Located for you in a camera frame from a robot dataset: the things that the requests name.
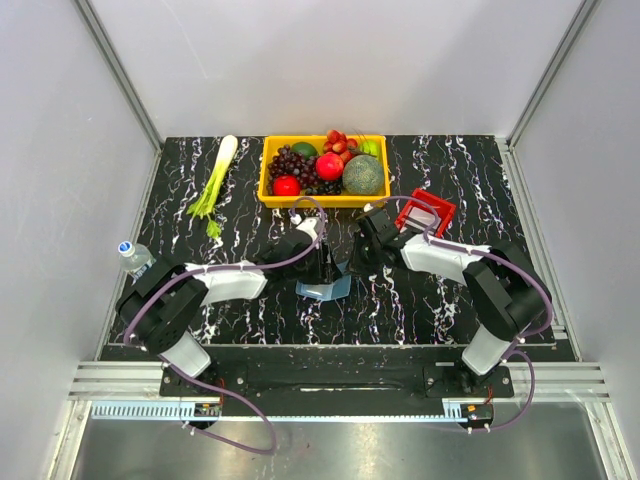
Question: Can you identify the blue leather card holder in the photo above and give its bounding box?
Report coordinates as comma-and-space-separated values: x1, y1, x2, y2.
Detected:
295, 261, 351, 302

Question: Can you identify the red plastic card tray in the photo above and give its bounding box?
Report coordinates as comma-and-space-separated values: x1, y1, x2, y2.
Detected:
395, 188, 456, 238

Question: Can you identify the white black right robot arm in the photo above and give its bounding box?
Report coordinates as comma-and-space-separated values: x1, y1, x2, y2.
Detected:
347, 208, 554, 396

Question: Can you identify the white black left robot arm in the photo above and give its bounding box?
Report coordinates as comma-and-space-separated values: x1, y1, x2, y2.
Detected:
116, 226, 321, 395

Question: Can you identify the green netted melon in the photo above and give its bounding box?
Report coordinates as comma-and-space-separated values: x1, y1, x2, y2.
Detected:
342, 155, 384, 195

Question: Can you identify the dark blueberry cluster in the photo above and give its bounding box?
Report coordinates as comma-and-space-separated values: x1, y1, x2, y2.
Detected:
305, 179, 343, 196

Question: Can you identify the red tomato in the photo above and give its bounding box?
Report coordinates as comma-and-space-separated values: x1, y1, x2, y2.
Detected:
272, 175, 301, 197

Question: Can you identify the red pomegranate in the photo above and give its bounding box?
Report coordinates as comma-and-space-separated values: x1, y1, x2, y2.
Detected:
315, 152, 344, 181

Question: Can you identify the dark purple grape bunch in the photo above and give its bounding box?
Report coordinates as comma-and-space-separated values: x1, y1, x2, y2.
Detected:
267, 144, 320, 196

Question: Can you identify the red lychee cluster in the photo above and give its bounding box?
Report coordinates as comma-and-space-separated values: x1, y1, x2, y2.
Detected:
323, 129, 358, 155

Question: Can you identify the dark green avocado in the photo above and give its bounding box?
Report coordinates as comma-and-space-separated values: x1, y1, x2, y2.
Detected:
291, 142, 318, 158

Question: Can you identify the green white celery stalk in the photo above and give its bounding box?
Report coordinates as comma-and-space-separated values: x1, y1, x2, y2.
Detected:
187, 135, 238, 239

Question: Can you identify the yellow plastic fruit bin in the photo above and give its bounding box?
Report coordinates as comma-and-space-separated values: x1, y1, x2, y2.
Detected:
257, 134, 391, 208

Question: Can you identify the clear plastic water bottle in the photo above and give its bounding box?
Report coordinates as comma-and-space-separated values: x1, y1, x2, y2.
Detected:
118, 241, 156, 283

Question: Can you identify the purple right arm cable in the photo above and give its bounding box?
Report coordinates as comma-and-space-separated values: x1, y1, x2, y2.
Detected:
364, 195, 554, 435

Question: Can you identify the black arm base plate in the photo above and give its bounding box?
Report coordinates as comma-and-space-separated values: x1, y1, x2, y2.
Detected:
158, 363, 515, 399

